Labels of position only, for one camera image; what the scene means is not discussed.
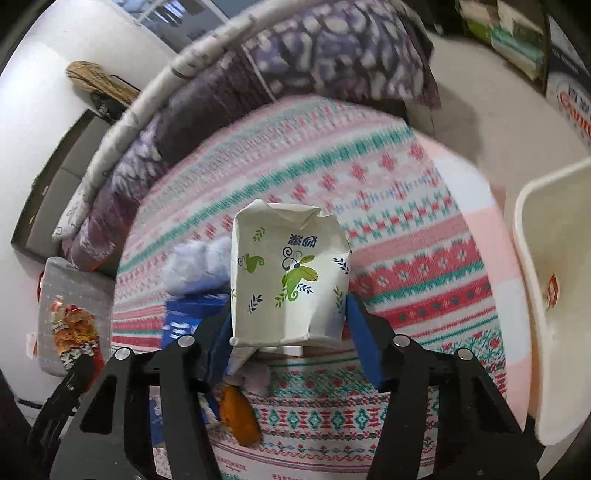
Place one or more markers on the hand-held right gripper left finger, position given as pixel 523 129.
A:
pixel 217 346

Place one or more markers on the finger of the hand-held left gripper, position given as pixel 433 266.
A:
pixel 64 406

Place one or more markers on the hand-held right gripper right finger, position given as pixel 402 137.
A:
pixel 367 346

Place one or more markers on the blue cardboard box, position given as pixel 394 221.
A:
pixel 184 323

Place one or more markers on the colourful snack wrapper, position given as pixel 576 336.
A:
pixel 76 332

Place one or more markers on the white paper ball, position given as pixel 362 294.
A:
pixel 198 267

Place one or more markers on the white plastic bin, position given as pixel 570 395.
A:
pixel 554 240

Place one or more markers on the grey crumpled tissue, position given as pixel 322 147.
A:
pixel 256 378

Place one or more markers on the orange peel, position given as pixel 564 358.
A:
pixel 240 415

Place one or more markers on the patterned knit tablecloth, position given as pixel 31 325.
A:
pixel 415 277

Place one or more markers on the grey checked cushion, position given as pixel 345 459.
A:
pixel 87 286

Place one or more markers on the purple patterned blanket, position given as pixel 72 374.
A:
pixel 207 106

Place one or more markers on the black bag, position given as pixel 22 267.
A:
pixel 111 104

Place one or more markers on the tan plaid scarf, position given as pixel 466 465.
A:
pixel 87 74

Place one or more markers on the printed cardboard box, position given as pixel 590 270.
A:
pixel 572 106

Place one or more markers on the glass balcony door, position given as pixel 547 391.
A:
pixel 175 14

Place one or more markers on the row of books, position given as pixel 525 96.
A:
pixel 508 37

